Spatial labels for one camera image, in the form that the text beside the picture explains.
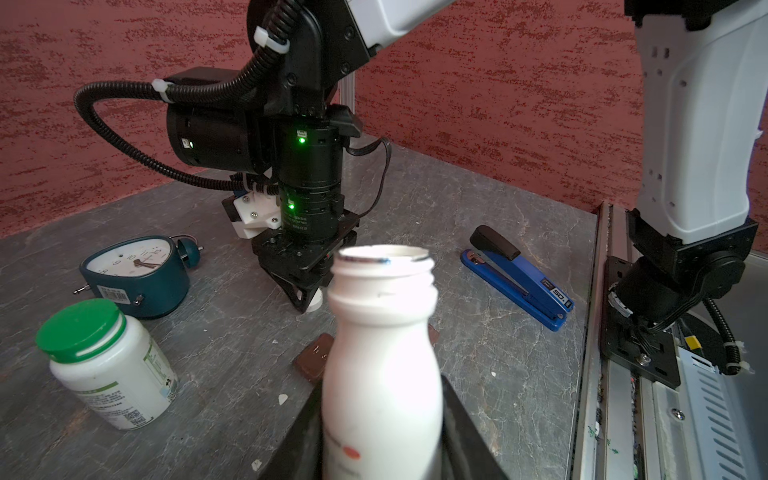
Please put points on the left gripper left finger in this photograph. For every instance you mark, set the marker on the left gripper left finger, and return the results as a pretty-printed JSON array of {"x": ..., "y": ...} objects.
[{"x": 299, "y": 455}]

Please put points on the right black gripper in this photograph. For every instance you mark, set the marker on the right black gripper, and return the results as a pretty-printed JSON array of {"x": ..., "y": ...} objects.
[{"x": 297, "y": 255}]

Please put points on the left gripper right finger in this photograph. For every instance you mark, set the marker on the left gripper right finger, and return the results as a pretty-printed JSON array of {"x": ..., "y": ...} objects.
[{"x": 464, "y": 455}]

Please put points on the small white pill bottle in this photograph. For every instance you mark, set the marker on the small white pill bottle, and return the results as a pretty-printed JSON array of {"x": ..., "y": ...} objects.
[{"x": 382, "y": 401}]

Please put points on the green cap white pill bottle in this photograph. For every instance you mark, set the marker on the green cap white pill bottle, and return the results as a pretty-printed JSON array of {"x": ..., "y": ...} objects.
[{"x": 109, "y": 361}]

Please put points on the teal kitchen scale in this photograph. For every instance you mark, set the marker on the teal kitchen scale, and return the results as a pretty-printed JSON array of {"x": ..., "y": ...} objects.
[{"x": 147, "y": 277}]

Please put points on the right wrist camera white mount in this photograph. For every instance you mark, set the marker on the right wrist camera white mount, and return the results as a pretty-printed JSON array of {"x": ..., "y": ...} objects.
[{"x": 253, "y": 213}]

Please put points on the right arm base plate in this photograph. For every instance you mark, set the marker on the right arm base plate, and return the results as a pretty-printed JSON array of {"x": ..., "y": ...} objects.
[{"x": 649, "y": 355}]

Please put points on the white slotted cable duct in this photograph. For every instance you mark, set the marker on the white slotted cable duct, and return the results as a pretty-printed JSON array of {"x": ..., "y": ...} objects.
[{"x": 700, "y": 431}]

